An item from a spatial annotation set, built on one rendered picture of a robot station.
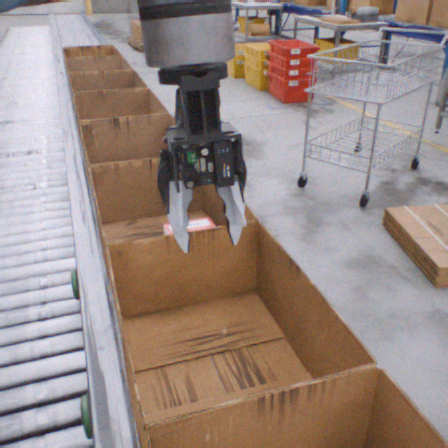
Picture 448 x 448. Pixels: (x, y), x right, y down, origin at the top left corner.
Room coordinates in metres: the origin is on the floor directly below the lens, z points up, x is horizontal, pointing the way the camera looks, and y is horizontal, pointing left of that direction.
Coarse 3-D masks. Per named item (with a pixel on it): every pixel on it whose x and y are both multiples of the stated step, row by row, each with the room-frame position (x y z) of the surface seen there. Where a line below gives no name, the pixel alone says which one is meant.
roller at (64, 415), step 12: (36, 408) 0.63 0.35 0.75; (48, 408) 0.62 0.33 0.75; (60, 408) 0.62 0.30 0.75; (72, 408) 0.62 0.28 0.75; (0, 420) 0.60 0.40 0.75; (12, 420) 0.60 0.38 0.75; (24, 420) 0.60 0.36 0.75; (36, 420) 0.60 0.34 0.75; (48, 420) 0.60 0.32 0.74; (60, 420) 0.60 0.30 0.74; (72, 420) 0.61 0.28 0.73; (0, 432) 0.58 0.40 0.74; (12, 432) 0.58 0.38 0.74; (24, 432) 0.58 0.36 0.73; (36, 432) 0.59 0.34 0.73; (48, 432) 0.59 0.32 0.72; (0, 444) 0.57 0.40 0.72
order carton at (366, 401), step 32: (320, 384) 0.40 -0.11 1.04; (352, 384) 0.42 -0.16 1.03; (384, 384) 0.41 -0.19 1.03; (192, 416) 0.36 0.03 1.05; (224, 416) 0.37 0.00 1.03; (256, 416) 0.38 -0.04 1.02; (288, 416) 0.39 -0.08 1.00; (320, 416) 0.41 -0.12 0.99; (352, 416) 0.42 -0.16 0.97; (384, 416) 0.40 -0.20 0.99; (416, 416) 0.36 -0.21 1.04
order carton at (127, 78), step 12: (84, 72) 2.22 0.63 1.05; (96, 72) 2.24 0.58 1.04; (108, 72) 2.25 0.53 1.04; (120, 72) 2.27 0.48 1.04; (132, 72) 2.29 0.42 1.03; (72, 84) 2.20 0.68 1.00; (84, 84) 2.22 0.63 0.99; (96, 84) 2.24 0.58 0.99; (108, 84) 2.25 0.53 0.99; (120, 84) 2.27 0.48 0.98; (132, 84) 2.28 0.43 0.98; (144, 84) 2.00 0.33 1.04; (72, 96) 1.91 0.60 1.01
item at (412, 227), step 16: (384, 208) 2.70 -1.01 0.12; (400, 208) 2.69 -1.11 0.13; (416, 208) 2.69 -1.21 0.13; (432, 208) 2.69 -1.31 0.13; (384, 224) 2.68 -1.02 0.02; (400, 224) 2.48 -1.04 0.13; (416, 224) 2.48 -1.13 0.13; (432, 224) 2.48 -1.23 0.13; (400, 240) 2.45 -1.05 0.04; (416, 240) 2.29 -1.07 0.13; (432, 240) 2.29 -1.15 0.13; (416, 256) 2.24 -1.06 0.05; (432, 256) 2.13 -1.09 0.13; (432, 272) 2.08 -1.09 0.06
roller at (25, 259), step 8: (56, 248) 1.19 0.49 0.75; (64, 248) 1.19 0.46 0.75; (72, 248) 1.19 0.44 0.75; (8, 256) 1.15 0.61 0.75; (16, 256) 1.15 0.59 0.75; (24, 256) 1.15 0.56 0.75; (32, 256) 1.15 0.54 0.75; (40, 256) 1.15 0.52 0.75; (48, 256) 1.16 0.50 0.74; (56, 256) 1.16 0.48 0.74; (64, 256) 1.17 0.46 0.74; (72, 256) 1.17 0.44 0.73; (0, 264) 1.12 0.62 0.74; (8, 264) 1.12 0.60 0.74; (16, 264) 1.13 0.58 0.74; (24, 264) 1.13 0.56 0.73
